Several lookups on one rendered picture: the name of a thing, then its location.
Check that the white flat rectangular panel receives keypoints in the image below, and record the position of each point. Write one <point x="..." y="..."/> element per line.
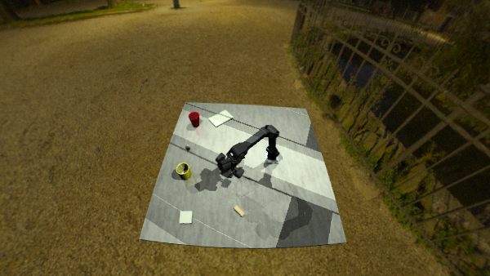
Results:
<point x="220" y="118"/>

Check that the tan flat bar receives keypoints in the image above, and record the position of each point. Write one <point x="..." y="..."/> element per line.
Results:
<point x="239" y="211"/>

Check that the red plastic cup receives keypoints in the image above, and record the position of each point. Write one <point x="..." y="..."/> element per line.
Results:
<point x="194" y="118"/>

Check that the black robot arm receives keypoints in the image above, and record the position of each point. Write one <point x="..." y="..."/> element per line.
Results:
<point x="240" y="150"/>

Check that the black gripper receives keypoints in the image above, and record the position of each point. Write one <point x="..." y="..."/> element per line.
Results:
<point x="238" y="172"/>

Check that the yellow open cylinder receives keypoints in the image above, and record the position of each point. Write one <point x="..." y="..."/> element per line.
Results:
<point x="183" y="171"/>

